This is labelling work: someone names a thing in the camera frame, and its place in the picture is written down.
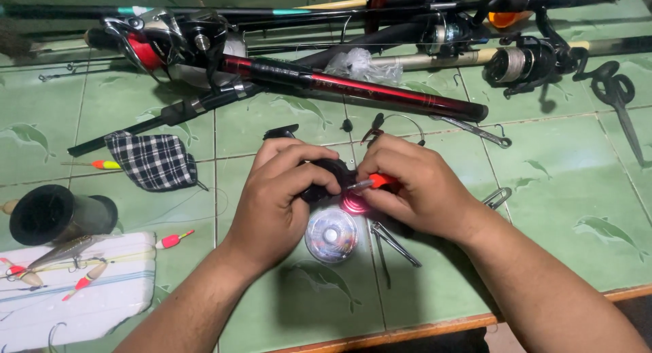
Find person's right hand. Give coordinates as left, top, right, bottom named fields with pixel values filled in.
left=356, top=133, right=486, bottom=243

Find person's left hand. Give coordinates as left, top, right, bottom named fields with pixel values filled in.
left=223, top=137, right=343, bottom=276

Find red-handled screwdriver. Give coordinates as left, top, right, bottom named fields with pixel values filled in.
left=346, top=173, right=401, bottom=193

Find black fishing reel body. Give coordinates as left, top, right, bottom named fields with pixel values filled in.
left=300, top=158, right=358, bottom=204

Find clear fishing line spool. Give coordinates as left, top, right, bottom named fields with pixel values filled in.
left=305, top=208, right=360, bottom=264

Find silver metal pliers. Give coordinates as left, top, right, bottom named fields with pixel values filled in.
left=369, top=220, right=423, bottom=291

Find silver metal clip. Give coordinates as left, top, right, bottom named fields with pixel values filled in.
left=480, top=187, right=513, bottom=211

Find silver wrench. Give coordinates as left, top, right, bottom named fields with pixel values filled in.
left=430, top=114, right=513, bottom=150

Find pink metallic reel spool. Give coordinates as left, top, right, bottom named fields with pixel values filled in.
left=340, top=191, right=374, bottom=216

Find red white fishing float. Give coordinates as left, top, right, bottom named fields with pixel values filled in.
left=155, top=229, right=196, bottom=251

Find red black telescopic rod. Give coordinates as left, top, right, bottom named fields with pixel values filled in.
left=219, top=54, right=490, bottom=123

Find black white plaid cloth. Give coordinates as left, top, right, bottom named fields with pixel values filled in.
left=104, top=130, right=199, bottom=193

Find cream fishing rod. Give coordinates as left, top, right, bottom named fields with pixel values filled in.
left=371, top=35, right=652, bottom=72

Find clear plastic bag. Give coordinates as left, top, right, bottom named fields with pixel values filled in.
left=323, top=47, right=404, bottom=87

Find black silver spinning reel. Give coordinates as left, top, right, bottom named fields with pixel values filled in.
left=417, top=11, right=491, bottom=59

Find black spinning reel grey line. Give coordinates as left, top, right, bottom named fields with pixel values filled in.
left=481, top=6, right=591, bottom=100

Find orange yellow fishing float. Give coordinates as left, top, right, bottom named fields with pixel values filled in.
left=60, top=159, right=123, bottom=171

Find orange rod grip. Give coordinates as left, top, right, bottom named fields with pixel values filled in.
left=487, top=11, right=534, bottom=29

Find white foam board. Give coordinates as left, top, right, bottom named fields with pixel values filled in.
left=0, top=232, right=157, bottom=353

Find dark red rod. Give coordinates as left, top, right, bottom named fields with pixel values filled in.
left=364, top=0, right=391, bottom=36

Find slim red beige float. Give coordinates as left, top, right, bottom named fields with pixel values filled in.
left=61, top=261, right=109, bottom=303

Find red silver spinning reel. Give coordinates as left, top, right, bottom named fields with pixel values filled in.
left=84, top=8, right=249, bottom=90

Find silver fishing lure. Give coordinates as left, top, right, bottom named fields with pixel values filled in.
left=27, top=234, right=124, bottom=272

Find black scissors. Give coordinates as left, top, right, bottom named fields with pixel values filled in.
left=573, top=60, right=649, bottom=168

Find large black line spool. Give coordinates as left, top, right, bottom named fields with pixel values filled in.
left=8, top=184, right=119, bottom=247

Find black teal fishing rod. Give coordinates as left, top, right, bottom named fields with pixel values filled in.
left=0, top=0, right=368, bottom=18

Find red beige fishing float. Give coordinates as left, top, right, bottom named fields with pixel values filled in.
left=0, top=257, right=44, bottom=288

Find thin wire loop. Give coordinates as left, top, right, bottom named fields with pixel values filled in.
left=381, top=113, right=427, bottom=147

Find black reel handle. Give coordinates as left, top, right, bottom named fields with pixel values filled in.
left=262, top=123, right=301, bottom=141

